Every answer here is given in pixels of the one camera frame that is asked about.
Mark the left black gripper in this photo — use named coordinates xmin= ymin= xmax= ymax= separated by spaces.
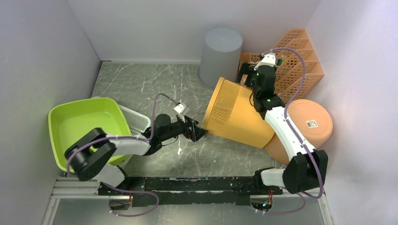
xmin=160 ymin=113 xmax=208 ymax=142

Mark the grey plastic bin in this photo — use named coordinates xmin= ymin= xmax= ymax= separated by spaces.
xmin=198 ymin=27 xmax=243 ymax=89

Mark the yellow mesh waste bin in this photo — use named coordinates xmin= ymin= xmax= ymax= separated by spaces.
xmin=202 ymin=77 xmax=275 ymax=148

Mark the orange plastic bucket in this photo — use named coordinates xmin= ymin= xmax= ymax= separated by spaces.
xmin=265 ymin=99 xmax=333 ymax=164

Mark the green plastic basin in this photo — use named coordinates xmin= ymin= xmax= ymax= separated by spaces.
xmin=48 ymin=97 xmax=131 ymax=171

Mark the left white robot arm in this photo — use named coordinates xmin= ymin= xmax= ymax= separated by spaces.
xmin=64 ymin=114 xmax=208 ymax=195

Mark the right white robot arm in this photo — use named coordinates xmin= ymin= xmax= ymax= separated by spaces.
xmin=237 ymin=62 xmax=328 ymax=197

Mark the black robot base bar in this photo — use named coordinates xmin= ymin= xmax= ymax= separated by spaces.
xmin=98 ymin=176 xmax=283 ymax=207

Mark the orange mesh file organizer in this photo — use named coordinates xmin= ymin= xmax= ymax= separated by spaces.
xmin=238 ymin=28 xmax=325 ymax=103

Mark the white plastic basket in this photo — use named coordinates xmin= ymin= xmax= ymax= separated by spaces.
xmin=119 ymin=105 xmax=151 ymax=135

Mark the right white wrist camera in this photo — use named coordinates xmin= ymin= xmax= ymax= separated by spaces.
xmin=254 ymin=52 xmax=276 ymax=71

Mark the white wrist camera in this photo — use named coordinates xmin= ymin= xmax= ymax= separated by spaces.
xmin=174 ymin=103 xmax=189 ymax=117
xmin=254 ymin=52 xmax=276 ymax=71

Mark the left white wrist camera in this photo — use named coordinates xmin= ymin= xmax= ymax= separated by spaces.
xmin=174 ymin=103 xmax=189 ymax=117

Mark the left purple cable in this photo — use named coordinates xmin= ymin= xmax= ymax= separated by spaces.
xmin=66 ymin=93 xmax=181 ymax=174

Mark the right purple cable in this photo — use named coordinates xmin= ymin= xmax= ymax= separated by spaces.
xmin=260 ymin=47 xmax=326 ymax=200

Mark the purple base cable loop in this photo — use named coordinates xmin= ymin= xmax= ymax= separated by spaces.
xmin=102 ymin=183 xmax=161 ymax=218

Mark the aluminium rail frame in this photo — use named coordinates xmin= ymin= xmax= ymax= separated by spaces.
xmin=42 ymin=108 xmax=334 ymax=225

